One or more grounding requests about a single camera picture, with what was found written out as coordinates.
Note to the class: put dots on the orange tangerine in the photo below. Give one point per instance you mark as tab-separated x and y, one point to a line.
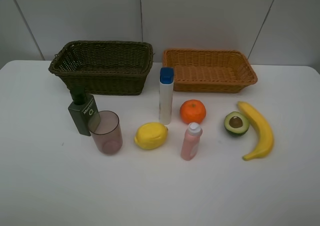
192	111

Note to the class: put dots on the pink bottle white cap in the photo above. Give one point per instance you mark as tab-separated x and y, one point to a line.
191	141

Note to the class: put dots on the halved avocado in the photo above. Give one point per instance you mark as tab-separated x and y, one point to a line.
236	124

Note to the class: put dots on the yellow banana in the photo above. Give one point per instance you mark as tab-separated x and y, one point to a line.
264	131

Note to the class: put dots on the white bottle blue cap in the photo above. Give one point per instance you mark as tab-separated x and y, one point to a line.
166	86

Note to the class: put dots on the yellow lemon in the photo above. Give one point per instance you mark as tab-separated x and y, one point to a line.
151	135

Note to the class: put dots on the orange wicker basket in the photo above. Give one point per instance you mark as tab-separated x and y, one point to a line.
212	71

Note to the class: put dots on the translucent pink plastic cup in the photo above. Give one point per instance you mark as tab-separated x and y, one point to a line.
105	129

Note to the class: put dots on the dark brown wicker basket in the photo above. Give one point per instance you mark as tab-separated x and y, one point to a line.
104	67

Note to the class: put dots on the dark green pump bottle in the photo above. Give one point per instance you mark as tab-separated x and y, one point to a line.
82	108

